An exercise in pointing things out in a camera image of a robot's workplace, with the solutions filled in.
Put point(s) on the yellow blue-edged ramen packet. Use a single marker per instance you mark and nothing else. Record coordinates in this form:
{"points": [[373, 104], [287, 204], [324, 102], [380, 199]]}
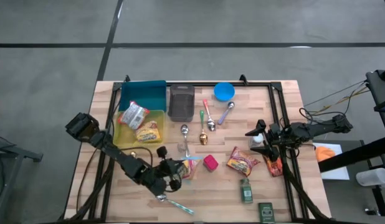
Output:
{"points": [[192, 169]]}

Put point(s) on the green-lidded spice jar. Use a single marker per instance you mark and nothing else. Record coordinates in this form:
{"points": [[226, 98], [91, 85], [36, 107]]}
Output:
{"points": [[246, 193]]}

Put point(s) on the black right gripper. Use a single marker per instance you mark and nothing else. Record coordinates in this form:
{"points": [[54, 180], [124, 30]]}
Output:
{"points": [[279, 133]]}

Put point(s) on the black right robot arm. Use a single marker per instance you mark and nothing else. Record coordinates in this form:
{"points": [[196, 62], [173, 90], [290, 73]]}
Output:
{"points": [[317, 127]]}

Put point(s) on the blue plastic bin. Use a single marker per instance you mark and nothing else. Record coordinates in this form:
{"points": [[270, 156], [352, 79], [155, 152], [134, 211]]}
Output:
{"points": [[149, 93]]}

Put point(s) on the blue bowl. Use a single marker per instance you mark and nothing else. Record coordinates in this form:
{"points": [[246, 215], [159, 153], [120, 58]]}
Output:
{"points": [[224, 91]]}

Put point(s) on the black equipment cart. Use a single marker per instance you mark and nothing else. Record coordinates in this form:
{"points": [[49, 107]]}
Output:
{"points": [[379, 90]]}

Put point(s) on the small black floor object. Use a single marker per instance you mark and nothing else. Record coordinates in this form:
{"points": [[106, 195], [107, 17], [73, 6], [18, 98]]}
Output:
{"points": [[372, 212]]}

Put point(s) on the dark green tin box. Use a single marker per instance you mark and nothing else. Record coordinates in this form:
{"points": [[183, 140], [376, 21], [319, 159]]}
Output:
{"points": [[266, 213]]}

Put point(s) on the black aluminium table frame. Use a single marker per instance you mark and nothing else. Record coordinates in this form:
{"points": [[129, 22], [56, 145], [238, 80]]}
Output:
{"points": [[205, 84]]}

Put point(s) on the red and white ramen packet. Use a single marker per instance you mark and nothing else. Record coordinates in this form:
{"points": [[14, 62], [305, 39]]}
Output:
{"points": [[133, 115]]}

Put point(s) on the yellow plastic bin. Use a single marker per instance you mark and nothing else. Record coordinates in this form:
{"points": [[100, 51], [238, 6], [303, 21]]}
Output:
{"points": [[127, 137]]}

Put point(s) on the grey plastic bin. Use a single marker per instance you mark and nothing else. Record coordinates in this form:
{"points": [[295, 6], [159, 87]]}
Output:
{"points": [[181, 104]]}

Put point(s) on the black frame clamp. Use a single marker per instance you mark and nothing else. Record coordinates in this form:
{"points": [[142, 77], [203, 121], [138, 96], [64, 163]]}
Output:
{"points": [[127, 78], [243, 78]]}

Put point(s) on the orange-red seasoning packet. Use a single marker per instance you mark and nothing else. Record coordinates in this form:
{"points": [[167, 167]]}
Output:
{"points": [[275, 168]]}

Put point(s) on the white-lidded seasoning jar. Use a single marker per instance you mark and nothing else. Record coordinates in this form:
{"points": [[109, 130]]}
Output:
{"points": [[258, 138]]}

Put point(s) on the orange object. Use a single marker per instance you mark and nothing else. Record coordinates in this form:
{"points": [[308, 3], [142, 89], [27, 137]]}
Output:
{"points": [[325, 153]]}

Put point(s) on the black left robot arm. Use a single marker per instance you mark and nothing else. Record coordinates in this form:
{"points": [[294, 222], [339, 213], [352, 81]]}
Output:
{"points": [[124, 160]]}

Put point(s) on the red cube box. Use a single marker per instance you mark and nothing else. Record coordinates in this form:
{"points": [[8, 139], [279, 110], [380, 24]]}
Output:
{"points": [[210, 163]]}

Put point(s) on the all-silver spoon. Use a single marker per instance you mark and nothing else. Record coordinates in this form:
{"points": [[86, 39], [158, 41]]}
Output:
{"points": [[184, 129]]}

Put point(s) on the grey metal stand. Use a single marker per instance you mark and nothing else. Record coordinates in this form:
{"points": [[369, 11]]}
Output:
{"points": [[12, 151]]}

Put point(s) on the white paper sheet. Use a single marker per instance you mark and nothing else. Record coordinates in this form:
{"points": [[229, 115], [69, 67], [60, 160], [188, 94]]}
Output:
{"points": [[335, 172]]}

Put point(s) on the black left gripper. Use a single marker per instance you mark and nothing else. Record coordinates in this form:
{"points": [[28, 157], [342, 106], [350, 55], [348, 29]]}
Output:
{"points": [[163, 177]]}

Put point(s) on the small clear spice jar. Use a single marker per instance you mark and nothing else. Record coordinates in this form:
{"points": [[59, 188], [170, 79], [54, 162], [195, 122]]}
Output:
{"points": [[181, 147]]}

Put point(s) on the red and yellow ramen packet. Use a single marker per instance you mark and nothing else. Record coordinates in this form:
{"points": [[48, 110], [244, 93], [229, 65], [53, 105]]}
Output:
{"points": [[242, 161]]}

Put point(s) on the plain yellow ramen packet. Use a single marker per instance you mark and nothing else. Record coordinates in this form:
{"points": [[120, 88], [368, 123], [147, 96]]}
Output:
{"points": [[148, 133]]}

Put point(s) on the black diagonal beam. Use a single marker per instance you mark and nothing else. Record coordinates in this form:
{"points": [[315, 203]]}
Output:
{"points": [[351, 158]]}

